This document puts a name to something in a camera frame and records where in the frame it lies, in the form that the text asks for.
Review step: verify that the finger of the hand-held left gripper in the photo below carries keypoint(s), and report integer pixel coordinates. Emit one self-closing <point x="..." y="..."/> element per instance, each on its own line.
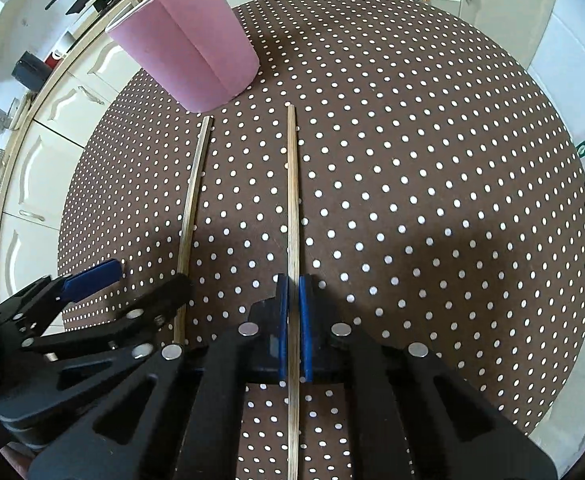
<point x="95" y="272"/>
<point x="170" y="295"/>

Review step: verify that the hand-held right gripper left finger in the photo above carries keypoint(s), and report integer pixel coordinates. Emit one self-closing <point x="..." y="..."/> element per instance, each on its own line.
<point x="282" y="320"/>

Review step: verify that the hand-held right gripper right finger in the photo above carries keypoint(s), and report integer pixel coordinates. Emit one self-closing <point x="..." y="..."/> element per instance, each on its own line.
<point x="306" y="330"/>

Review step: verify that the pink cylindrical cup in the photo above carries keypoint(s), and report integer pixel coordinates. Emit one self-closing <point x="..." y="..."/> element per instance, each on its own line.
<point x="192" y="40"/>

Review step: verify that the brown polka dot tablecloth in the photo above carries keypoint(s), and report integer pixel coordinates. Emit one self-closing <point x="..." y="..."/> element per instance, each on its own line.
<point x="397" y="170"/>

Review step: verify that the black kettle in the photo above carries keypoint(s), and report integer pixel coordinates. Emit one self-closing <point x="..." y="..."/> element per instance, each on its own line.
<point x="32" y="71"/>

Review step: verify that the red container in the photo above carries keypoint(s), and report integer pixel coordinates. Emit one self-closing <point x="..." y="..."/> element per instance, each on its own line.
<point x="56" y="58"/>

